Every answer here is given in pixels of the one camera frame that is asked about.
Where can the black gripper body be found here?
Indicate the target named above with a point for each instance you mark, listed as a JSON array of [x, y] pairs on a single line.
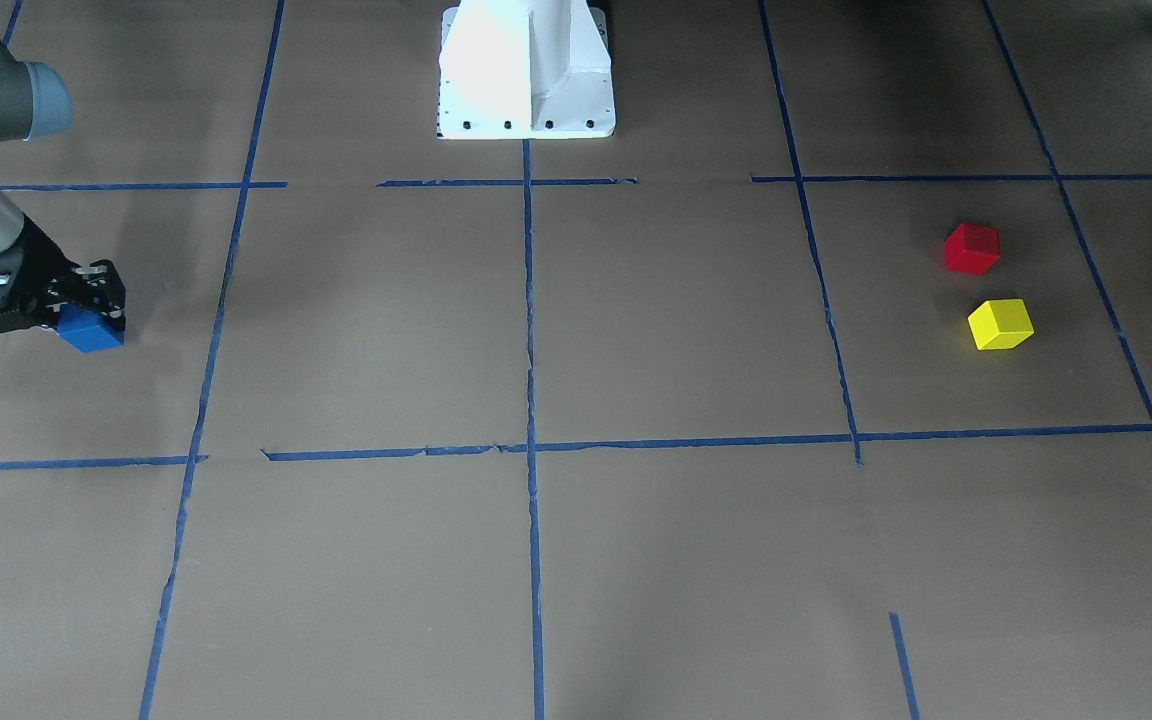
[[43, 266]]

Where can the blue wooden block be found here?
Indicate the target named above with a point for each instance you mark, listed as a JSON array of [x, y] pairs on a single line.
[[87, 331]]

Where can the red wooden block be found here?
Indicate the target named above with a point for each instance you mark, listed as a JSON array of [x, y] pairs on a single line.
[[972, 248]]

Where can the yellow wooden block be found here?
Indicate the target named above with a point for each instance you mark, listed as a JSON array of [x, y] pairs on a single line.
[[1000, 324]]

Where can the white pedestal column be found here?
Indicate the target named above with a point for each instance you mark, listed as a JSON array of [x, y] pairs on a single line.
[[516, 70]]

